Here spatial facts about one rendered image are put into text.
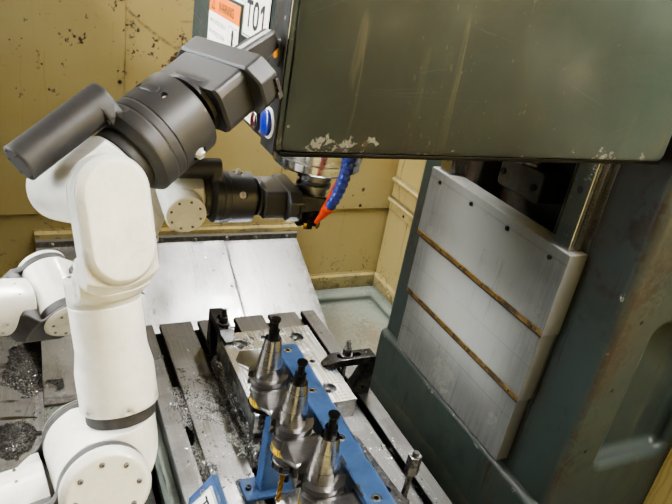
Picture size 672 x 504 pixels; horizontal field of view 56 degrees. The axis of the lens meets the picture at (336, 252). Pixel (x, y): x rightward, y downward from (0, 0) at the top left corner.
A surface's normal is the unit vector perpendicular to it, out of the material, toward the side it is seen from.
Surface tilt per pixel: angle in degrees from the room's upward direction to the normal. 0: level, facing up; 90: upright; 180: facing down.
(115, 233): 72
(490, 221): 91
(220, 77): 30
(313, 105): 90
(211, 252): 24
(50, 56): 90
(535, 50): 90
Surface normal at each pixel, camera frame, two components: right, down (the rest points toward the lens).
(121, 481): 0.52, 0.16
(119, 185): 0.69, 0.12
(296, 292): 0.31, -0.62
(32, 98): 0.40, 0.45
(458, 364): -0.90, 0.05
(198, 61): -0.14, -0.64
